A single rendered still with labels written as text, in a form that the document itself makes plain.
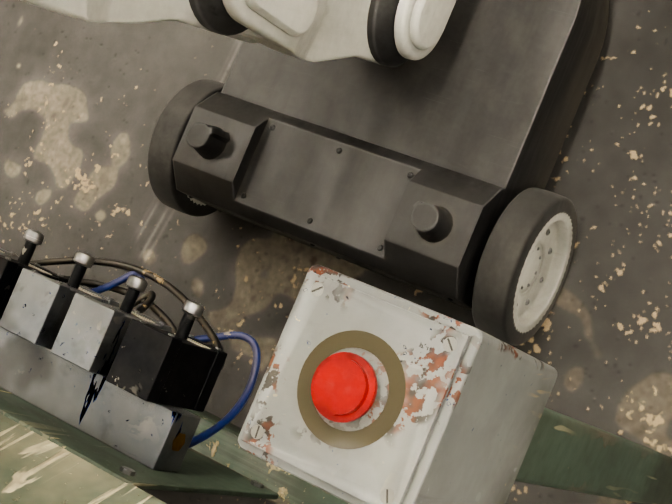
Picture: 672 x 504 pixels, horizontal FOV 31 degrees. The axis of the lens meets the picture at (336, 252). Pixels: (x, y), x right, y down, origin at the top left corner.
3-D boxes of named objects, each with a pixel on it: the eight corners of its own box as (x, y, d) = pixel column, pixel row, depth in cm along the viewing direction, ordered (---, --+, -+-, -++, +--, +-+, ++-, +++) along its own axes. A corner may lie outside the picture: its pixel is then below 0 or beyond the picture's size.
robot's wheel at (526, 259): (558, 200, 164) (510, 171, 147) (592, 212, 162) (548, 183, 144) (506, 339, 165) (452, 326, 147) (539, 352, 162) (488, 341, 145)
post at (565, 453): (687, 464, 150) (509, 396, 84) (669, 509, 150) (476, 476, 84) (642, 444, 153) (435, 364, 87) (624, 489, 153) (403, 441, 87)
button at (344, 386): (397, 371, 69) (383, 366, 68) (370, 436, 69) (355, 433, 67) (339, 345, 71) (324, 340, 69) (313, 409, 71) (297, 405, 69)
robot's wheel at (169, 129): (230, 185, 193) (236, 64, 184) (255, 194, 190) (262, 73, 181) (144, 225, 178) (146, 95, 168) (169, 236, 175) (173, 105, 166)
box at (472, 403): (564, 372, 83) (481, 329, 67) (497, 535, 83) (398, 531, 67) (415, 311, 89) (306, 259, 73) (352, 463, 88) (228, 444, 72)
